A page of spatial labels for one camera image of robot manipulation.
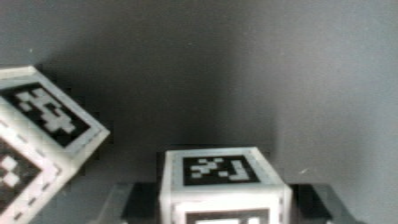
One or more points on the white tagged cube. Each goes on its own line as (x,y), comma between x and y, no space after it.
(49,136)
(222,188)

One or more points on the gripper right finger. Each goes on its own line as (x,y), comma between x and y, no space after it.
(327,209)

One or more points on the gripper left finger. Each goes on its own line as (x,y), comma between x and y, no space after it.
(113,214)

